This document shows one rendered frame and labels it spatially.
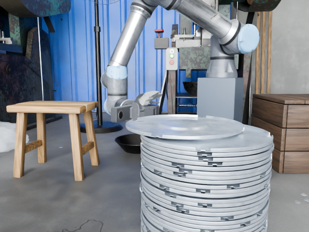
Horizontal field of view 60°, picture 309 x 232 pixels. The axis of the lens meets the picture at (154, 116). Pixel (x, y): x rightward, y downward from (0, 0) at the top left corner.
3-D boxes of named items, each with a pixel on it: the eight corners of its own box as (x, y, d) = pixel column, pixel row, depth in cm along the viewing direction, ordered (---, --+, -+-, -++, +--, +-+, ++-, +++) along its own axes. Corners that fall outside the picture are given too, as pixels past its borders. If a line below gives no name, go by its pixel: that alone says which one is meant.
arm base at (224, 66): (232, 78, 122) (233, 55, 120) (201, 77, 129) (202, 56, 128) (240, 77, 135) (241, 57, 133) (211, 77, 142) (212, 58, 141)
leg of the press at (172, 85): (175, 144, 181) (177, 3, 167) (158, 143, 182) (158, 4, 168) (177, 120, 271) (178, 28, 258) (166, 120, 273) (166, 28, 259)
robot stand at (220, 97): (231, 174, 127) (235, 78, 120) (195, 167, 136) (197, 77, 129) (239, 163, 142) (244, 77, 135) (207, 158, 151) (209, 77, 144)
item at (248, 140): (259, 125, 73) (259, 122, 72) (291, 157, 45) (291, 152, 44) (154, 121, 78) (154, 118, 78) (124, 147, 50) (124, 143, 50)
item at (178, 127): (253, 121, 73) (253, 118, 73) (228, 147, 48) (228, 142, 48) (158, 114, 87) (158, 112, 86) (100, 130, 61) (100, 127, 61)
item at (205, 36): (220, 44, 170) (221, 22, 168) (198, 45, 172) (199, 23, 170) (215, 48, 195) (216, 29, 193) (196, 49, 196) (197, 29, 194)
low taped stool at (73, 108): (11, 178, 122) (5, 105, 117) (40, 161, 146) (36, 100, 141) (83, 182, 118) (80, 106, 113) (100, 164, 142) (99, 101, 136)
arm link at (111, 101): (101, 94, 105) (102, 116, 106) (113, 96, 96) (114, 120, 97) (120, 94, 109) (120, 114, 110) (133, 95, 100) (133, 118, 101)
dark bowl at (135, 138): (160, 157, 151) (160, 145, 150) (108, 156, 154) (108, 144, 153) (164, 144, 181) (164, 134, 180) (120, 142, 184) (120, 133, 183)
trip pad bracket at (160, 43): (168, 66, 179) (168, 36, 176) (154, 66, 180) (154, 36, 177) (168, 66, 185) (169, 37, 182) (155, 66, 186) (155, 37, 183)
